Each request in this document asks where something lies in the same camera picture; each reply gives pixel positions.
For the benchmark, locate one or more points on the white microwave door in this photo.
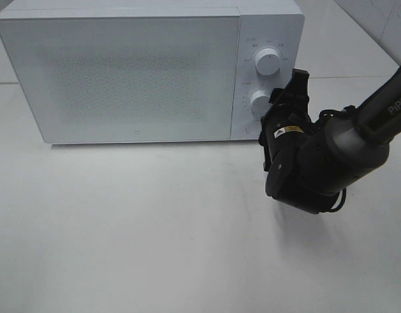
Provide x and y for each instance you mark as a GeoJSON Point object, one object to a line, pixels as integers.
{"type": "Point", "coordinates": [126, 79]}

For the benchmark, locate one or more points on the white round knob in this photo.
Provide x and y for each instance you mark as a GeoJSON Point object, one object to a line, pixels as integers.
{"type": "Point", "coordinates": [259, 102]}
{"type": "Point", "coordinates": [267, 61]}

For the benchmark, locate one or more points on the round white door button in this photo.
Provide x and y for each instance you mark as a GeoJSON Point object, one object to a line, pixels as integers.
{"type": "Point", "coordinates": [253, 128]}

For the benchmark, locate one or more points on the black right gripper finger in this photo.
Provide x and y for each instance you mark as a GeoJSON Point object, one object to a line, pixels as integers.
{"type": "Point", "coordinates": [296, 91]}
{"type": "Point", "coordinates": [276, 104]}

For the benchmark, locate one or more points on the white microwave oven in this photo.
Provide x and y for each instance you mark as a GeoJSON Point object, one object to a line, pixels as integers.
{"type": "Point", "coordinates": [262, 24]}

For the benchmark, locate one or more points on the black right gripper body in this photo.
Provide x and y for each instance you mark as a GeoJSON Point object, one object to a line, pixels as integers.
{"type": "Point", "coordinates": [285, 128]}

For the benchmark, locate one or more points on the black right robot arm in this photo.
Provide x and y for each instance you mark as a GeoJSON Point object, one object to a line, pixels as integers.
{"type": "Point", "coordinates": [310, 164]}

